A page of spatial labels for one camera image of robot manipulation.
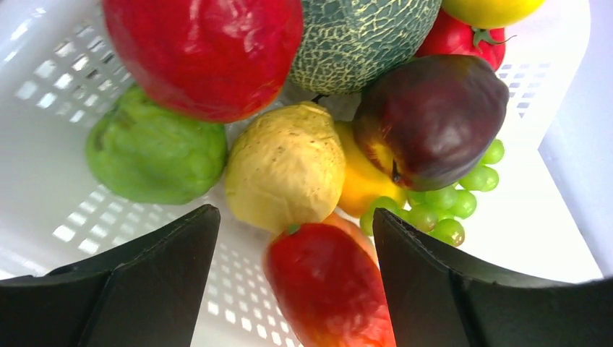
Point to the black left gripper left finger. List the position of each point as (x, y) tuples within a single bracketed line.
[(146, 292)]

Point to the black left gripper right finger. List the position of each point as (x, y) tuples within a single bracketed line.
[(442, 296)]

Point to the red orange fake mango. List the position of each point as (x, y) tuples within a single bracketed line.
[(328, 288)]

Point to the dark purple fake fruit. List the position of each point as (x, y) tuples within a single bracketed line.
[(427, 123)]

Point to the bright yellow fake lemon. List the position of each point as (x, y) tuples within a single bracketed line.
[(490, 14)]

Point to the green fake grapes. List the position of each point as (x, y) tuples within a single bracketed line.
[(439, 213)]

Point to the orange fake peach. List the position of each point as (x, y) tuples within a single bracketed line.
[(355, 232)]

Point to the green fake lime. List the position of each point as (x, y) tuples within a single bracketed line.
[(146, 153)]

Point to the red fake apple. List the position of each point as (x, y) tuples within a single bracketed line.
[(220, 61)]

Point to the red fake tomato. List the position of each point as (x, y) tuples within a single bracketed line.
[(451, 36)]

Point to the green fake melon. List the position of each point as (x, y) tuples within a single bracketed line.
[(346, 45)]

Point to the white plastic basket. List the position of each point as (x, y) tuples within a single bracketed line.
[(59, 75)]

